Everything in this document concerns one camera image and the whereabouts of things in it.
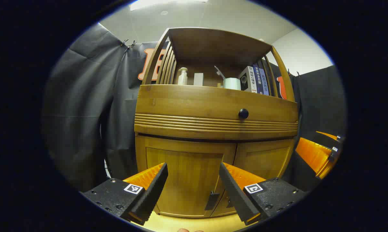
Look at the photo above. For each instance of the small white box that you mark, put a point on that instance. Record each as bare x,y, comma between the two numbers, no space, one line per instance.
198,79

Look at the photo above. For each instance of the wooden double-door shoe cabinet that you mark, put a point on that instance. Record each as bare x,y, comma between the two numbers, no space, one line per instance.
213,42

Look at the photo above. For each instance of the wooden cabinet door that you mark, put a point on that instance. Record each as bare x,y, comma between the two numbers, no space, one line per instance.
190,174
264,161

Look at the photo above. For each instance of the black round drawer knob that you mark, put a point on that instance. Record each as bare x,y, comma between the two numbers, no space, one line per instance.
243,113

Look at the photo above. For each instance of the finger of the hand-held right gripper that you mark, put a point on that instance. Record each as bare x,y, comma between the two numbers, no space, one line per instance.
324,140
305,175

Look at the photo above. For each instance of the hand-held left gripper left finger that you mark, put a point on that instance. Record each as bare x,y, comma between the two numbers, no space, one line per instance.
148,196

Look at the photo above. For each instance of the dark blue book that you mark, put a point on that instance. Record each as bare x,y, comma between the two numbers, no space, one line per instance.
258,79

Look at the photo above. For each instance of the wooden cabinet drawer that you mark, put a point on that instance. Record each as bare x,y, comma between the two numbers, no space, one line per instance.
187,103

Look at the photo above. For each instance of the light blue book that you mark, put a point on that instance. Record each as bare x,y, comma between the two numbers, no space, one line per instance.
264,82

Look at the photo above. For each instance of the white spine book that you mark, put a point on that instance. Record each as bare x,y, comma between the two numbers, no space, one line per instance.
248,79

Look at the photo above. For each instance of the pale cylindrical cup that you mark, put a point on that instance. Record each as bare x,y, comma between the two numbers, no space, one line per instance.
232,83

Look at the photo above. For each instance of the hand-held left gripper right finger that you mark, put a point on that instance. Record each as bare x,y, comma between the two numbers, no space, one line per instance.
237,196

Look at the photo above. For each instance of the ceiling light panel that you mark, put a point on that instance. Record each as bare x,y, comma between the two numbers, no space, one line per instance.
165,3

